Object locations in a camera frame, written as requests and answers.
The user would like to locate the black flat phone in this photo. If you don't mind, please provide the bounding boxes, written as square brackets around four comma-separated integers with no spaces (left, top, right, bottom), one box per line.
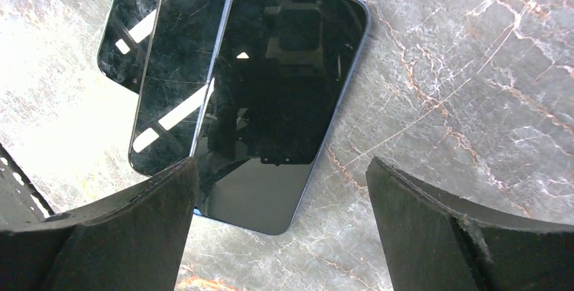
[97,0,158,94]

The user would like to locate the dark grey phone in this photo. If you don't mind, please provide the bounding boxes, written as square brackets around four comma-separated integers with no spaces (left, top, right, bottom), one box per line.
[129,0,225,176]

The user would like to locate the dark blue edged phone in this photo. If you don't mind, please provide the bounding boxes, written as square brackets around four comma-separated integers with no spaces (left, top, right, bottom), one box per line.
[192,0,370,236]

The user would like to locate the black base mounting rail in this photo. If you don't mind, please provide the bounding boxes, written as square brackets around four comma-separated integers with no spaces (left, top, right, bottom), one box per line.
[1,145,55,225]

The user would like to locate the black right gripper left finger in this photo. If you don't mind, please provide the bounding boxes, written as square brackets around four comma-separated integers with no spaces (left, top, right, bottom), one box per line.
[1,157,199,290]

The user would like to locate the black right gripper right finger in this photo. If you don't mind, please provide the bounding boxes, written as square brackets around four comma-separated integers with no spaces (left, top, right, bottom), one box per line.
[366,158,573,290]

